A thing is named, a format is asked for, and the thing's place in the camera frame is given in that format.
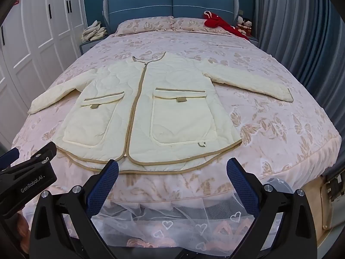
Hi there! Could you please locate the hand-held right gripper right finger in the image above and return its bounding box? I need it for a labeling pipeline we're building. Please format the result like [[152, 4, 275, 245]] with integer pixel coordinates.
[[224, 158, 318, 259]]

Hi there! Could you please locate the grey curtain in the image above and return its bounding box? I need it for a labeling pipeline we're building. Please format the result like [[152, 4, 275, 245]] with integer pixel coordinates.
[[253, 0, 345, 130]]

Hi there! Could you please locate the pink floral pillow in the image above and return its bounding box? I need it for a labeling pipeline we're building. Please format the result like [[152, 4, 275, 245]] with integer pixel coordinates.
[[114, 16, 174, 36], [171, 17, 232, 34]]

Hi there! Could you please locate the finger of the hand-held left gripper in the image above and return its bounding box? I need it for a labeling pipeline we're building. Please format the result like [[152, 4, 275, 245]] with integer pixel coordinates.
[[11, 142, 57, 169], [0, 148, 20, 170]]

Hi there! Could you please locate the white wardrobe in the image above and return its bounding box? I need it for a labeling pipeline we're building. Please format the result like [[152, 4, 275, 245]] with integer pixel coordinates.
[[0, 0, 87, 146]]

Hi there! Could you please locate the white lace bed skirt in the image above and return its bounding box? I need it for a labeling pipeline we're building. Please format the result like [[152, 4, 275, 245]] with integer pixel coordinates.
[[63, 189, 283, 251]]

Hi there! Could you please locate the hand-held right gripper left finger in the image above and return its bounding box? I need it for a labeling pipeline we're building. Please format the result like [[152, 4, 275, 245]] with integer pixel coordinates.
[[30, 159, 127, 259]]

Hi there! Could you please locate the bed with floral cover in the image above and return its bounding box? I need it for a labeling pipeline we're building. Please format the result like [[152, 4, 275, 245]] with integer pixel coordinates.
[[11, 30, 343, 213]]

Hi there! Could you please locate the cream quilted jacket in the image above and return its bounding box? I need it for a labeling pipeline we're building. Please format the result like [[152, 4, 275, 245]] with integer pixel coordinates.
[[27, 51, 294, 174]]

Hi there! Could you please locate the cream folded cloth pile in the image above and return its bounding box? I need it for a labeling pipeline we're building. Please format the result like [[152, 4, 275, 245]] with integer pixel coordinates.
[[82, 21, 108, 42]]

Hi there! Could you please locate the blue upholstered headboard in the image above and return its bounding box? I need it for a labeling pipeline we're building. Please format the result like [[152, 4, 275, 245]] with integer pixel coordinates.
[[102, 0, 240, 33]]

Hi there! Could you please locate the metal bed bracket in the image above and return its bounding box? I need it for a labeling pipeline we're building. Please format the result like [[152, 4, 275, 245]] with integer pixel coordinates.
[[325, 174, 344, 203]]

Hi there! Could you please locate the red garment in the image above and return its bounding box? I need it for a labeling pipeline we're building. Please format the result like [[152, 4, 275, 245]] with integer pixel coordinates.
[[203, 11, 250, 40]]

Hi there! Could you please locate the beige bed frame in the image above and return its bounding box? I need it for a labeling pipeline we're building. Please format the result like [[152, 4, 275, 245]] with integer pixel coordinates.
[[302, 175, 345, 232]]

